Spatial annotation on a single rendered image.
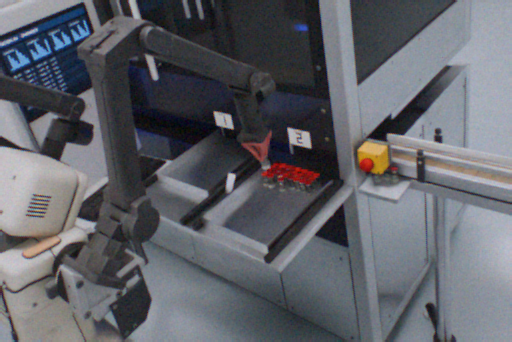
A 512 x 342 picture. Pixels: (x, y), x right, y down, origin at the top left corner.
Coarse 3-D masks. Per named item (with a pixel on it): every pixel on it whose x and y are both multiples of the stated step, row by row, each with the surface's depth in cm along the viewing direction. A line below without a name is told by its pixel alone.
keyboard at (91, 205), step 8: (144, 160) 210; (152, 160) 209; (160, 160) 208; (144, 168) 206; (152, 168) 205; (144, 176) 201; (104, 184) 199; (96, 192) 195; (88, 200) 191; (96, 200) 190; (104, 200) 189; (80, 208) 187; (88, 208) 186; (96, 208) 185; (80, 216) 185; (88, 216) 184; (96, 216) 183
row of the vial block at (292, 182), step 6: (270, 168) 169; (276, 174) 166; (282, 174) 164; (276, 180) 167; (288, 180) 163; (294, 180) 161; (300, 180) 160; (306, 180) 159; (288, 186) 165; (294, 186) 163; (300, 186) 160; (306, 186) 158; (306, 192) 160; (312, 192) 160
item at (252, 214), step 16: (256, 176) 172; (240, 192) 167; (256, 192) 167; (272, 192) 165; (288, 192) 163; (320, 192) 155; (224, 208) 162; (240, 208) 161; (256, 208) 159; (272, 208) 158; (288, 208) 156; (304, 208) 150; (208, 224) 154; (224, 224) 155; (240, 224) 154; (256, 224) 152; (272, 224) 151; (288, 224) 145; (240, 240) 146; (256, 240) 146; (272, 240) 140
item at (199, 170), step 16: (208, 144) 201; (224, 144) 198; (240, 144) 196; (176, 160) 189; (192, 160) 192; (208, 160) 190; (224, 160) 188; (240, 160) 186; (160, 176) 182; (176, 176) 184; (192, 176) 182; (208, 176) 180; (224, 176) 172; (192, 192) 173; (208, 192) 167
